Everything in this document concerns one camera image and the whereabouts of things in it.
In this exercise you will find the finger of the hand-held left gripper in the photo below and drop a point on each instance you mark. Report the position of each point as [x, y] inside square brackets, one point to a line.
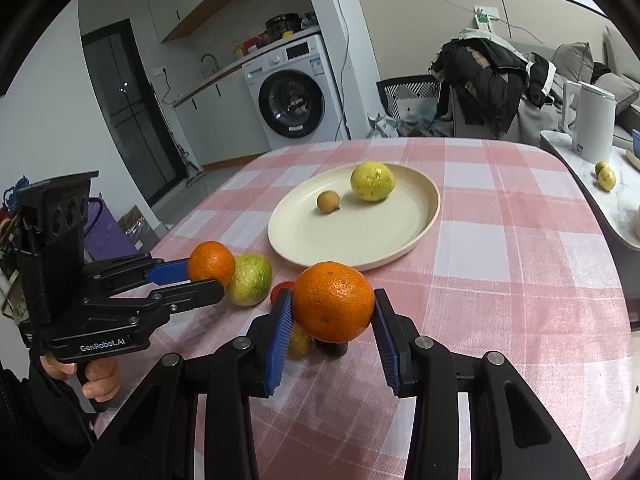
[200, 292]
[167, 271]

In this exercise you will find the grey cushion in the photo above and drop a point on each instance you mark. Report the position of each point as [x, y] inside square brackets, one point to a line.
[572, 62]
[617, 90]

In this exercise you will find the blue bowls stack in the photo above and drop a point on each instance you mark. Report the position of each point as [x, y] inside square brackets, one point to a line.
[636, 142]

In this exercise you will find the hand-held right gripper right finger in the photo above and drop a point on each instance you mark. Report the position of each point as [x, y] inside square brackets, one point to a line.
[387, 345]

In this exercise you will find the printed cardboard box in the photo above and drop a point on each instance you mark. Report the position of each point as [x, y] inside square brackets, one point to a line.
[132, 222]

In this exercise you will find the small brown fruit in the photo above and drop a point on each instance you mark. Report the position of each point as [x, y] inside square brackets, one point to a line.
[328, 201]

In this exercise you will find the person's left forearm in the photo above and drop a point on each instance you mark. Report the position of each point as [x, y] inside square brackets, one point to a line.
[40, 435]

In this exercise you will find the marble side table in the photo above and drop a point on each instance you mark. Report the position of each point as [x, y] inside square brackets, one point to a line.
[590, 185]

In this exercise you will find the person's left hand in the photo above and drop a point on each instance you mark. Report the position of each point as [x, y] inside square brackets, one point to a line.
[100, 377]

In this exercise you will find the yellow bottle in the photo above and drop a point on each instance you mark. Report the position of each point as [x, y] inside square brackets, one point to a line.
[237, 49]

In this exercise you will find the yellow-green guava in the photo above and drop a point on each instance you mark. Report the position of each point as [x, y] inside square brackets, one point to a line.
[372, 181]
[252, 280]

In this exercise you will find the white electric kettle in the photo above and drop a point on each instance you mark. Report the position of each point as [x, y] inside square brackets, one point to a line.
[592, 120]

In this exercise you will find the grey chair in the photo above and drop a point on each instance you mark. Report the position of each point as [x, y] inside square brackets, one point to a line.
[530, 120]

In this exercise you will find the red container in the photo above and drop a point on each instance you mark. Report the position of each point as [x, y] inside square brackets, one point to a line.
[252, 42]

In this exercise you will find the cream round plate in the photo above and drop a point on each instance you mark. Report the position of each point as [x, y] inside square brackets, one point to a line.
[350, 230]

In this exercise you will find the black kitchen appliance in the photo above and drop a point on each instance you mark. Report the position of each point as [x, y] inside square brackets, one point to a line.
[282, 26]

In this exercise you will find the beige dish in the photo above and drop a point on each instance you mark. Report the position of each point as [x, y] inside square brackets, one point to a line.
[633, 158]

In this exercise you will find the metal faucet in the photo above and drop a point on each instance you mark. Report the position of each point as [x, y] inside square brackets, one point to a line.
[216, 65]

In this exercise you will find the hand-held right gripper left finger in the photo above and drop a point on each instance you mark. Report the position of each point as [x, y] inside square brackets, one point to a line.
[280, 345]

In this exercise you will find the white floor mop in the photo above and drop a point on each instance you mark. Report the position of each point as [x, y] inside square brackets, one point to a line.
[192, 165]

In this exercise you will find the white wall socket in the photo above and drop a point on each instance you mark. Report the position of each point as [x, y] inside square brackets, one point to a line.
[160, 70]

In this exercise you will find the grey sofa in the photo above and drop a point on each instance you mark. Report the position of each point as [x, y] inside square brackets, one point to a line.
[625, 130]

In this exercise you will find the white washing machine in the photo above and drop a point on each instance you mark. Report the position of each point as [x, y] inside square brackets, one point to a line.
[300, 100]

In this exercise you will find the dark purple plum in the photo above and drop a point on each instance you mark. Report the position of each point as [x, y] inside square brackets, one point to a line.
[332, 349]

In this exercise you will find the white green wall device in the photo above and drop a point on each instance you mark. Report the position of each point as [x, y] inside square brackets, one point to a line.
[482, 16]

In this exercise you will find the pink checkered tablecloth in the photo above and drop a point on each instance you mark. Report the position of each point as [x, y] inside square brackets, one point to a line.
[500, 260]

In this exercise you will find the white kitchen counter cabinet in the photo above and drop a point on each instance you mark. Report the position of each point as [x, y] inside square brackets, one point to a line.
[220, 110]

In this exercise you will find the orange mandarin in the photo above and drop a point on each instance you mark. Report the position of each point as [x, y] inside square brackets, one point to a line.
[332, 302]
[210, 262]

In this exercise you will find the red tomato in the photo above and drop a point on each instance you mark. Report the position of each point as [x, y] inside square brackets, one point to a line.
[299, 342]
[279, 291]

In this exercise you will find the pile of plastic bags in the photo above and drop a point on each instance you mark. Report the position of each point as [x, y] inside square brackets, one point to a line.
[410, 117]

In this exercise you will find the purple bag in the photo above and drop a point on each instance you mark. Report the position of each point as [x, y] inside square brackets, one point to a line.
[107, 235]

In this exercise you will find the cluttered storage rack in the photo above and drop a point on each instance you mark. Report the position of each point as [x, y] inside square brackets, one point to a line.
[10, 300]

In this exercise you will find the grey plastic bag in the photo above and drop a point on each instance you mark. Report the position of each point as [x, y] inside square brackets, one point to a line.
[309, 21]

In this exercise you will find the black jacket pile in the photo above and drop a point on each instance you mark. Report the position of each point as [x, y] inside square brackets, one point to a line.
[480, 80]

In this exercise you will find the white wall cabinet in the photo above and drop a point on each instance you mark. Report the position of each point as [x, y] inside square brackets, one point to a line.
[180, 5]

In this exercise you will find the dark glass door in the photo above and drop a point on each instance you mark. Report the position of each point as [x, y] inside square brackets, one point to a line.
[130, 125]

